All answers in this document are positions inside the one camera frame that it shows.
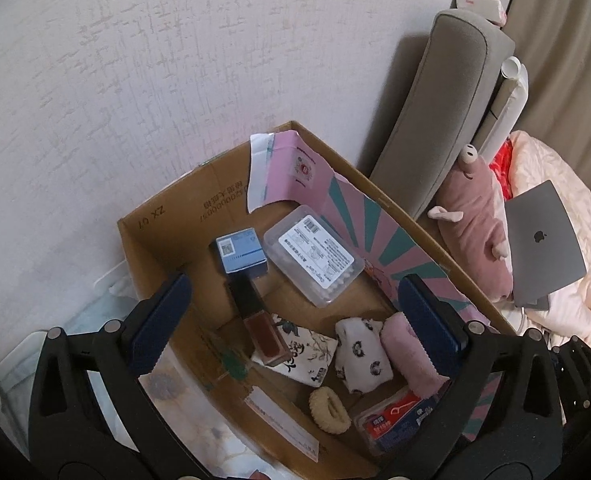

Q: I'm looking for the pink fluffy scrunchie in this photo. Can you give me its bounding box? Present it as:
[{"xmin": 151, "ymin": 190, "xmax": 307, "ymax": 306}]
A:
[{"xmin": 380, "ymin": 312, "xmax": 448, "ymax": 399}]

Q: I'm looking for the red blue dental floss box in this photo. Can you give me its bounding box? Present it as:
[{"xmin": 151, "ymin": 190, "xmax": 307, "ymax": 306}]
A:
[{"xmin": 353, "ymin": 387, "xmax": 440, "ymax": 457}]

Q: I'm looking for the cream fluffy scrunchie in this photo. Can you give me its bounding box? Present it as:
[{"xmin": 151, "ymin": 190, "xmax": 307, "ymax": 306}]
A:
[{"xmin": 309, "ymin": 387, "xmax": 352, "ymax": 436}]

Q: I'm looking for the red black lipstick box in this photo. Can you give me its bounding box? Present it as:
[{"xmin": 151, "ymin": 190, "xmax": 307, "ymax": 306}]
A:
[{"xmin": 227, "ymin": 275, "xmax": 292, "ymax": 367}]

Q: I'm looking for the white ink-pattern pouch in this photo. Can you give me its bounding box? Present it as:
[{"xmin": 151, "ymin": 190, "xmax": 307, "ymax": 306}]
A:
[{"xmin": 266, "ymin": 314, "xmax": 339, "ymax": 388}]

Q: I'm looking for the small blue box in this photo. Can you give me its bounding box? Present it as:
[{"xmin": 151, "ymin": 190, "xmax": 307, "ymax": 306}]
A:
[{"xmin": 214, "ymin": 228, "xmax": 268, "ymax": 278}]

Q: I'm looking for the clear cotton swab box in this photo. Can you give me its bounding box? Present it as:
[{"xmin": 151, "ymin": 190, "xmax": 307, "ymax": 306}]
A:
[{"xmin": 263, "ymin": 205, "xmax": 365, "ymax": 308}]

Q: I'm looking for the pink quilt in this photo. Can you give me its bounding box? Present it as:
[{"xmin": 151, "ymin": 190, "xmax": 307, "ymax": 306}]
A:
[{"xmin": 505, "ymin": 131, "xmax": 591, "ymax": 348}]

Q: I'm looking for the grey laptop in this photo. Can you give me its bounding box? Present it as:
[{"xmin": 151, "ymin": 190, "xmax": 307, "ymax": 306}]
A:
[{"xmin": 506, "ymin": 180, "xmax": 586, "ymax": 310}]

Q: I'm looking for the blue floral bed sheet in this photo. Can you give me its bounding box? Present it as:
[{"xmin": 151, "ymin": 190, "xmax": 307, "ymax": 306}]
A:
[{"xmin": 0, "ymin": 276, "xmax": 287, "ymax": 480}]

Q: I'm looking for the pink plush toy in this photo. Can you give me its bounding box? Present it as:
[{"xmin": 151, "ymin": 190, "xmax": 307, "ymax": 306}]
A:
[{"xmin": 427, "ymin": 144, "xmax": 513, "ymax": 302}]

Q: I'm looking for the red cloth item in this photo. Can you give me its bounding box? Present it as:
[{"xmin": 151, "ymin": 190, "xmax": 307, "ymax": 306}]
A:
[{"xmin": 489, "ymin": 139, "xmax": 513, "ymax": 200}]

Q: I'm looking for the pink cardboard box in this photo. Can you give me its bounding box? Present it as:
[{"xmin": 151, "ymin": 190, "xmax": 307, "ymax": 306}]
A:
[{"xmin": 117, "ymin": 122, "xmax": 510, "ymax": 479}]

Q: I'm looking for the beige curtain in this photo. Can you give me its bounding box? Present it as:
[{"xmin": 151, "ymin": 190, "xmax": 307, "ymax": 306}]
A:
[{"xmin": 504, "ymin": 0, "xmax": 591, "ymax": 190}]

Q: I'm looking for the white pink tissue box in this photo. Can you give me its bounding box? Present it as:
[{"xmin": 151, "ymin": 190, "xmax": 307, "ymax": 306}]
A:
[{"xmin": 455, "ymin": 0, "xmax": 507, "ymax": 27}]

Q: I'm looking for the white bed frame post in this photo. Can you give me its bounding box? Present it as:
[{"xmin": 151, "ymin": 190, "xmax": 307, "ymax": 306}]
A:
[{"xmin": 473, "ymin": 56, "xmax": 529, "ymax": 164}]

